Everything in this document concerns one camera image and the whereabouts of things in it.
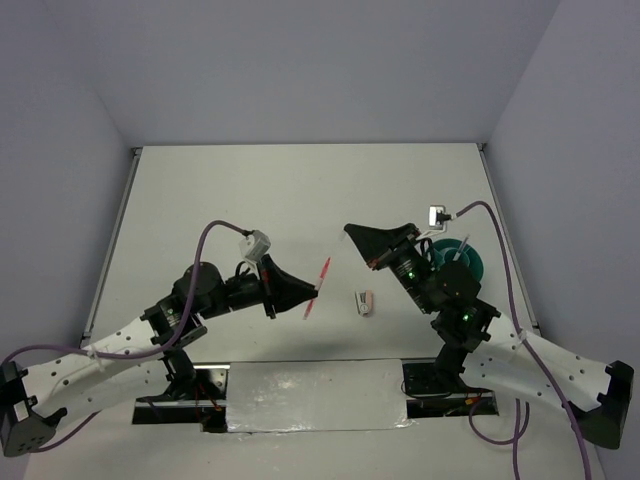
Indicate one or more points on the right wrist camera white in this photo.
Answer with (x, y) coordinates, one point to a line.
(438, 218)

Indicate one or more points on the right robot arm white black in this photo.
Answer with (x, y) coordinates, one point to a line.
(484, 350)

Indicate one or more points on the teal round divided organizer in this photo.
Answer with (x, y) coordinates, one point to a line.
(448, 250)

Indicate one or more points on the silver foil covered panel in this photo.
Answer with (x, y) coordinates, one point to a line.
(287, 397)

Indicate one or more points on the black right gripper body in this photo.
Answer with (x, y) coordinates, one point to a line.
(387, 254)

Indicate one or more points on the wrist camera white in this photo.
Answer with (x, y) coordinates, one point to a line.
(253, 247)
(438, 218)

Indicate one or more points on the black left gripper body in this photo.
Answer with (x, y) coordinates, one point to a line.
(260, 291)

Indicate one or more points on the blue ballpoint pen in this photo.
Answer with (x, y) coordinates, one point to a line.
(462, 247)

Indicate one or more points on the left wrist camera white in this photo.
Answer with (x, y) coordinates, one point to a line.
(253, 247)

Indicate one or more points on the pink red gel pen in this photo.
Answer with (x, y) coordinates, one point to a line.
(317, 288)

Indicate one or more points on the aluminium table edge rail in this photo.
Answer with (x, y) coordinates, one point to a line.
(521, 298)

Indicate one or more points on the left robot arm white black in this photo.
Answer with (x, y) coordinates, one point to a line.
(138, 359)

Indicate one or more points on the pink mini stapler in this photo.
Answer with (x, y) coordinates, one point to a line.
(364, 301)

